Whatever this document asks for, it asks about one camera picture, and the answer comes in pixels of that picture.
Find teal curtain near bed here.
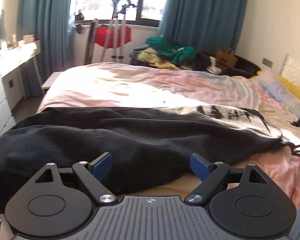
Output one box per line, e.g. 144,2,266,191
159,0,248,54

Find pastel tie-dye pillow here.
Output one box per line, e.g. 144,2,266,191
255,69,300,120

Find white cloth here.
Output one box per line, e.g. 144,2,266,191
206,56,222,75

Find pastel tie-dye duvet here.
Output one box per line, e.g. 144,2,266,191
36,61,300,205

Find black sweatpants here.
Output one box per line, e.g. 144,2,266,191
0,105,283,213

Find white quilted headboard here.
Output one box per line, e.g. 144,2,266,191
280,54,300,86

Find white desk with drawers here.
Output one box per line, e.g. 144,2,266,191
0,40,42,136

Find black garment on sofa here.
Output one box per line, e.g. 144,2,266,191
187,53,211,71

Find brown paper bag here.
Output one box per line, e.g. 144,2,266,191
215,48,237,68

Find grey wall switch plate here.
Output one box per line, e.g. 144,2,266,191
262,57,274,68

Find pale yellow knitted garment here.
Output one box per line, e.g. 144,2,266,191
136,47,161,64

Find white bench at bed foot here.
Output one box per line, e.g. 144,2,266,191
41,72,63,95

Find teal curtain near desk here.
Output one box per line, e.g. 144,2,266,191
17,0,75,97

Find green garment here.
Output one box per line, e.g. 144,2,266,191
146,37,196,65

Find black bedside sofa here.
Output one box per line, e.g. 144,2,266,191
129,46,261,79

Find red garment on rack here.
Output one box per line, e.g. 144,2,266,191
95,24,132,48

